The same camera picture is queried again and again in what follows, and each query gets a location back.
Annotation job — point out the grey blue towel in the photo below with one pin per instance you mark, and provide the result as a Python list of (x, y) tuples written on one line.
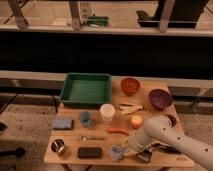
[(116, 152)]

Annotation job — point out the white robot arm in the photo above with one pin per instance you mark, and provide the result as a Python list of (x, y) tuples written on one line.
[(160, 128)]

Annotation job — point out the red bowl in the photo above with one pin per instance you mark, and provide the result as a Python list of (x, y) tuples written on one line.
[(130, 86)]

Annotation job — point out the purple bowl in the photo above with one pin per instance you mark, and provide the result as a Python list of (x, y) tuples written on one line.
[(160, 99)]

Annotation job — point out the white plastic cup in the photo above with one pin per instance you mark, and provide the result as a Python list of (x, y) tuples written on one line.
[(107, 112)]

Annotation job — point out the green plastic tray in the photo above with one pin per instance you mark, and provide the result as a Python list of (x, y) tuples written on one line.
[(86, 90)]

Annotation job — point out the yellow banana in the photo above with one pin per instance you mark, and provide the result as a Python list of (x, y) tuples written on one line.
[(129, 108)]

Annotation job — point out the blue plastic cup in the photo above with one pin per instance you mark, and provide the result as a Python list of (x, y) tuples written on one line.
[(85, 118)]

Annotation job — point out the orange carrot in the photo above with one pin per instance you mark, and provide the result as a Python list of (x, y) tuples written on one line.
[(117, 130)]

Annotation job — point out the orange yellow fruit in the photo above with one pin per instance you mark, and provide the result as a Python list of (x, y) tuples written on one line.
[(136, 121)]

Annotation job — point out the wooden table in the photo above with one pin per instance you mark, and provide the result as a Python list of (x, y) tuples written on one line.
[(98, 129)]

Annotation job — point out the silver fork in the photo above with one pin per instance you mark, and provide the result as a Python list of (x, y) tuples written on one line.
[(85, 138)]

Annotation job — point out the blue sponge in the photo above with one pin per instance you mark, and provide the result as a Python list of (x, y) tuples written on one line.
[(62, 124)]

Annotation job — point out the green box on shelf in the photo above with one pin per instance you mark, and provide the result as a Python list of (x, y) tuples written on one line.
[(97, 20)]

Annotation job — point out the black rectangular block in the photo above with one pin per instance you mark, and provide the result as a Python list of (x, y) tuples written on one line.
[(89, 152)]

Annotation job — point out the dark red grape bunch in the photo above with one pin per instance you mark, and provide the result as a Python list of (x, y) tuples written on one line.
[(172, 119)]

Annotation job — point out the small metal cup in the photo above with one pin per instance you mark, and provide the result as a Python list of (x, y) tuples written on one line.
[(58, 146)]

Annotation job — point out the black handled tool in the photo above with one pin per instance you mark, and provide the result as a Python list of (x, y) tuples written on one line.
[(165, 148)]

